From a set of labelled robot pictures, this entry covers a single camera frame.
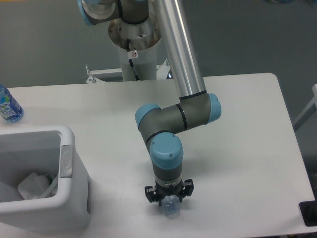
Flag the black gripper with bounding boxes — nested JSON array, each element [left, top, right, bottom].
[[145, 179, 194, 206]]

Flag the clear crushed plastic bottle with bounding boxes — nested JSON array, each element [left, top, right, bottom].
[[161, 195, 181, 218]]

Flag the clear plastic wrapper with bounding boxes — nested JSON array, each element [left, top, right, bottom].
[[39, 176, 58, 198]]

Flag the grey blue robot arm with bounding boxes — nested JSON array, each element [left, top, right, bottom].
[[77, 0, 221, 206]]

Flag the white trash can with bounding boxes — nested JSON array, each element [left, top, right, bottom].
[[0, 125, 91, 231]]

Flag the white tissue in bin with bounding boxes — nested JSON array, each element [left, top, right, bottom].
[[17, 172, 51, 200]]

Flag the black object at table edge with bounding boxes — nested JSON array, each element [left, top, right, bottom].
[[299, 200, 317, 227]]

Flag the blue labelled water bottle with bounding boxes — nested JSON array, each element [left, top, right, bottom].
[[0, 85, 24, 123]]

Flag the white pedestal base frame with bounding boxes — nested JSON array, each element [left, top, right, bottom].
[[85, 59, 173, 84]]

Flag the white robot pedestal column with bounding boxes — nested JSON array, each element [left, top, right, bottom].
[[108, 13, 161, 81]]

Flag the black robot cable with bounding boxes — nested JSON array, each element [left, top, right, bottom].
[[126, 38, 140, 81]]

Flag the white frame at right edge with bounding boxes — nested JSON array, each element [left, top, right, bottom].
[[293, 84, 317, 131]]

